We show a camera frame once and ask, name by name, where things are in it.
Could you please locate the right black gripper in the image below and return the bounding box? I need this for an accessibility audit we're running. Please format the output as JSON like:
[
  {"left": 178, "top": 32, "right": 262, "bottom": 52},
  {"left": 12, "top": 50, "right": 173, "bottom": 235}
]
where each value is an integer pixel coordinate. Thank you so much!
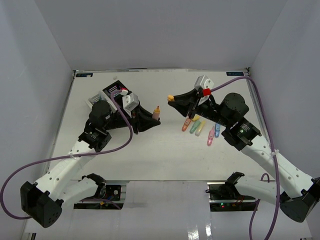
[{"left": 168, "top": 88, "right": 231, "bottom": 128}]

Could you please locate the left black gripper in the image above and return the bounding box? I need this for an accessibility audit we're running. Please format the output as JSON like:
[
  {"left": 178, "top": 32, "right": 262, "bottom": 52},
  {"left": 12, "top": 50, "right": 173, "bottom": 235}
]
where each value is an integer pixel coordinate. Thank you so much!
[{"left": 104, "top": 103, "right": 161, "bottom": 135}]

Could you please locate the pink orange-tip highlighter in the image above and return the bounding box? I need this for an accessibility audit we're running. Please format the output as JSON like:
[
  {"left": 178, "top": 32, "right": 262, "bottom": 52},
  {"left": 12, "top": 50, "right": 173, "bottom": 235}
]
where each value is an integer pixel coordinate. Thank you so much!
[{"left": 152, "top": 105, "right": 161, "bottom": 121}]

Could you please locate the orange yellow short highlighter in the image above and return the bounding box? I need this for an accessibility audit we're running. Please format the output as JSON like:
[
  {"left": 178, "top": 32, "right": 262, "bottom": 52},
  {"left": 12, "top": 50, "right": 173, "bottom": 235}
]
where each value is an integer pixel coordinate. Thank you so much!
[{"left": 167, "top": 95, "right": 175, "bottom": 102}]

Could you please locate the yellow highlighter cap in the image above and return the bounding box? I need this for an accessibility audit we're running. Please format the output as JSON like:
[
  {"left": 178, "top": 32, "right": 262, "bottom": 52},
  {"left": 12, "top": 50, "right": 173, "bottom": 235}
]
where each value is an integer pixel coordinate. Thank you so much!
[{"left": 192, "top": 115, "right": 200, "bottom": 122}]

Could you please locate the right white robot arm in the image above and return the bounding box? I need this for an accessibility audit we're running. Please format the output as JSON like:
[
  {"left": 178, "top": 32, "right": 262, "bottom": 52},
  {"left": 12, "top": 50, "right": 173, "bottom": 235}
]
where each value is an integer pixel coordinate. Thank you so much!
[{"left": 168, "top": 88, "right": 320, "bottom": 223}]

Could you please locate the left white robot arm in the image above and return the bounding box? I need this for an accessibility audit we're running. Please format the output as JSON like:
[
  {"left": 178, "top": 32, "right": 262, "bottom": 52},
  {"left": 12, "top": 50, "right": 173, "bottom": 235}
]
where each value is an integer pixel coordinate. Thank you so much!
[{"left": 20, "top": 100, "right": 161, "bottom": 228}]

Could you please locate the green highlighter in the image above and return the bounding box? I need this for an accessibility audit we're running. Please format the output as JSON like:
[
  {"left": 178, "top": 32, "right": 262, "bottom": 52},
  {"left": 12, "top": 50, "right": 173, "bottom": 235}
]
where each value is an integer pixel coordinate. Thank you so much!
[{"left": 189, "top": 120, "right": 201, "bottom": 134}]

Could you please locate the pale yellow highlighter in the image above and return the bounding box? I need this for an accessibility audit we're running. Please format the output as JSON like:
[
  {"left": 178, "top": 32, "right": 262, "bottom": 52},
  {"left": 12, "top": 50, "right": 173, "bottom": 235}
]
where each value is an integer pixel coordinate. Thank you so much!
[{"left": 195, "top": 120, "right": 206, "bottom": 137}]

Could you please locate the blue small highlighter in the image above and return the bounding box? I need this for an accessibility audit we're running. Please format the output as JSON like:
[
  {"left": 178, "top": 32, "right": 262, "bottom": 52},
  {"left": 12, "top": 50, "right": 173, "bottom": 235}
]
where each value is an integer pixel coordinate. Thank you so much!
[{"left": 214, "top": 123, "right": 221, "bottom": 138}]

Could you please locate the black mesh pen holder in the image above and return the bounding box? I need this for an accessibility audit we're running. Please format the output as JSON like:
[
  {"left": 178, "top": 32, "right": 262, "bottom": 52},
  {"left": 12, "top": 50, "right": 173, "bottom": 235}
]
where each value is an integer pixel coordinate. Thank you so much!
[{"left": 102, "top": 80, "right": 131, "bottom": 98}]

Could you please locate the white slotted pen holder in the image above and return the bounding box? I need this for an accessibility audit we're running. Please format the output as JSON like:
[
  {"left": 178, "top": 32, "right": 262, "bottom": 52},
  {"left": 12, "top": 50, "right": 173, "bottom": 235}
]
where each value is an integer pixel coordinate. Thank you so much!
[{"left": 85, "top": 91, "right": 110, "bottom": 109}]

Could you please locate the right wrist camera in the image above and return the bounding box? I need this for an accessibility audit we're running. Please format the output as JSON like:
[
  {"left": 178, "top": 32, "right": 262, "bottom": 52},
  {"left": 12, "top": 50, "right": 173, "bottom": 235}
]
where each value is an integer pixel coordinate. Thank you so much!
[{"left": 194, "top": 75, "right": 214, "bottom": 97}]

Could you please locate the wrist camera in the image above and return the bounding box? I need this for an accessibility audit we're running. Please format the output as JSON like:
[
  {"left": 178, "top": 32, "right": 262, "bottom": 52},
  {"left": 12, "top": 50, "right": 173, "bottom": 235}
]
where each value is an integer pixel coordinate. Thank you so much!
[
  {"left": 120, "top": 88, "right": 139, "bottom": 113},
  {"left": 194, "top": 75, "right": 214, "bottom": 97}
]

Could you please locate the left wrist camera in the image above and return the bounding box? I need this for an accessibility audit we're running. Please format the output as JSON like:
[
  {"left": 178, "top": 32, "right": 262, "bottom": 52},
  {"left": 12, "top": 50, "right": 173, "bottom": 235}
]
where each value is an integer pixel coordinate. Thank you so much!
[{"left": 120, "top": 88, "right": 139, "bottom": 113}]

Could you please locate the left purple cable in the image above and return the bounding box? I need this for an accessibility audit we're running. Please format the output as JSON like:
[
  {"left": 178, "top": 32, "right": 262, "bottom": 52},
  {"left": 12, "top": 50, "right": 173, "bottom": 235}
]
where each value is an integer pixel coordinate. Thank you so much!
[{"left": 0, "top": 90, "right": 133, "bottom": 220}]

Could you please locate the purple cable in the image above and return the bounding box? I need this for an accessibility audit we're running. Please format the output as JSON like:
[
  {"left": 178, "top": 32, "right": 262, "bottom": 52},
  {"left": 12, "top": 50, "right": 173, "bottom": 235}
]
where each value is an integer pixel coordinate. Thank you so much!
[
  {"left": 0, "top": 90, "right": 133, "bottom": 220},
  {"left": 209, "top": 76, "right": 280, "bottom": 235}
]

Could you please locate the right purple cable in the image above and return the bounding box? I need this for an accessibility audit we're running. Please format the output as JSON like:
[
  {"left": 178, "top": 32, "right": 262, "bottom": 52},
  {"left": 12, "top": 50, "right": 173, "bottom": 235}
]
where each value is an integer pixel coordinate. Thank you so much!
[{"left": 209, "top": 76, "right": 280, "bottom": 235}]

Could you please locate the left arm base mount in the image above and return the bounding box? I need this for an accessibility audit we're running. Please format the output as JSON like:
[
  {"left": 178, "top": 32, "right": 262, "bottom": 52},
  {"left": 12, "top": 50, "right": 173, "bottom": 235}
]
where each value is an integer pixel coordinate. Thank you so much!
[{"left": 73, "top": 184, "right": 125, "bottom": 210}]

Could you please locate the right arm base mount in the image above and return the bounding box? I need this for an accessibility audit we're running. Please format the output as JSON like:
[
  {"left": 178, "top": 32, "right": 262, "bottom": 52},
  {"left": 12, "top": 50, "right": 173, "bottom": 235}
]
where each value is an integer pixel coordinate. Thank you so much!
[{"left": 205, "top": 182, "right": 257, "bottom": 213}]

